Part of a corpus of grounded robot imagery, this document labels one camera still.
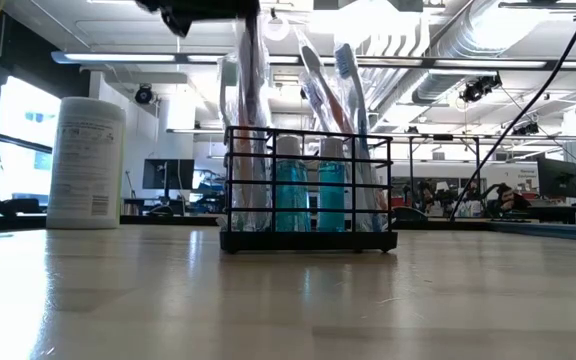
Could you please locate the person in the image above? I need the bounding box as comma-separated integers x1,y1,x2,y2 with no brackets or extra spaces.
492,182,532,214

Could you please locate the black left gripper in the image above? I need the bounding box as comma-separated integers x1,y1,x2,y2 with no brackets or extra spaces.
135,0,262,126

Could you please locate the black ceiling spotlight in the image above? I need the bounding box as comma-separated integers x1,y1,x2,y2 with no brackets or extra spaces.
459,72,503,104

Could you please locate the silver ceiling duct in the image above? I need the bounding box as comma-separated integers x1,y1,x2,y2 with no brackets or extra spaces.
410,0,549,105

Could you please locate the pale orange toothbrush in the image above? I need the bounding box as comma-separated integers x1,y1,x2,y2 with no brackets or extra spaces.
235,17,273,151

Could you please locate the blue mouthwash bottle white cap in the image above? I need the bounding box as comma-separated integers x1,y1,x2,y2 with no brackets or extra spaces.
316,136,348,233
273,135,313,233

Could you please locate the white wipes canister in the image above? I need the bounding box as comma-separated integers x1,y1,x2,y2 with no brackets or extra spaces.
46,96,128,231

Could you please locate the black wire toothbrush holder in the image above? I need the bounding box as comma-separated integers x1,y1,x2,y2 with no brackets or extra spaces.
219,126,399,254

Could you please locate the black computer monitor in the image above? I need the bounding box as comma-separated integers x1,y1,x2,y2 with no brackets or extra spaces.
536,156,576,200
141,158,196,191

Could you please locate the white hanging ring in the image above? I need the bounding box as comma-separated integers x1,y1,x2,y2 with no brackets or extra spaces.
261,13,291,43

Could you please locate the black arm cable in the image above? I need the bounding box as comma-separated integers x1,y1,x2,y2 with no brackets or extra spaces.
447,0,576,222

